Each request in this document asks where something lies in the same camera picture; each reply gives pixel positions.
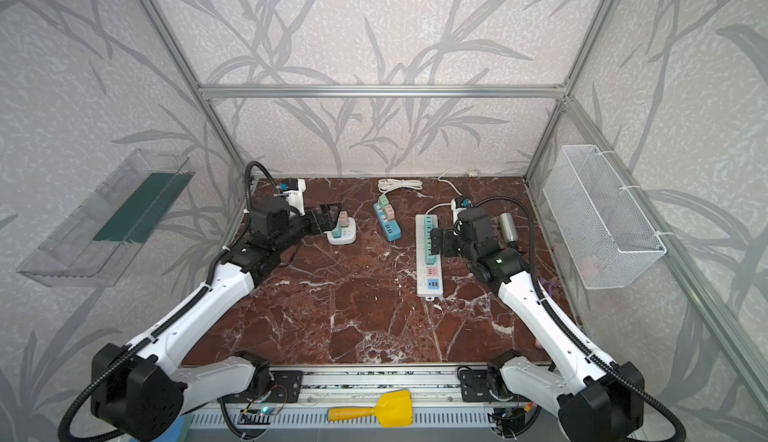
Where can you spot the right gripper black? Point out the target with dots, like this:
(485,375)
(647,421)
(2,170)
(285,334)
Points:
(452,243)

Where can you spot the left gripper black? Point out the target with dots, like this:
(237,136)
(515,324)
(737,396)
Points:
(317,220)

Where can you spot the pink plug adapter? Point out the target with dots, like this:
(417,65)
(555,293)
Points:
(343,220)
(389,212)

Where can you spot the white square power strip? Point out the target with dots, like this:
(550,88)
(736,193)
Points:
(349,234)

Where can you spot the white long power strip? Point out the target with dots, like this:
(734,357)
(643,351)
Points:
(429,277)

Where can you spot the blue power strip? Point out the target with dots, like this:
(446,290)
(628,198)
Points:
(391,228)

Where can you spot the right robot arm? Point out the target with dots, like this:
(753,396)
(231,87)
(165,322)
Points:
(593,397)

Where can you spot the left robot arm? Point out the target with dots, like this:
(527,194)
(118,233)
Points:
(141,388)

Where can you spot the silver hair dryer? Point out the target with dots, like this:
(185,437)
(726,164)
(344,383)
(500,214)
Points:
(508,228)

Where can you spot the yellow toy shovel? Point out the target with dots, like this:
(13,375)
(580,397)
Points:
(393,410)

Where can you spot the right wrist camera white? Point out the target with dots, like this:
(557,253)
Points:
(458,204)

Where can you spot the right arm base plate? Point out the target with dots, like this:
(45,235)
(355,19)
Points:
(479,384)

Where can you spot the aluminium frame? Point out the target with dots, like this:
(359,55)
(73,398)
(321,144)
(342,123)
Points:
(674,92)

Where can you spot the white wire basket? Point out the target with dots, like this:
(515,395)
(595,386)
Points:
(608,236)

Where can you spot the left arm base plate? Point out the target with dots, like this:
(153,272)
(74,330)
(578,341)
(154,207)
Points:
(280,386)

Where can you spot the clear plastic wall shelf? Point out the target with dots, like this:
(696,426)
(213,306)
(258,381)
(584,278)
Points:
(94,246)

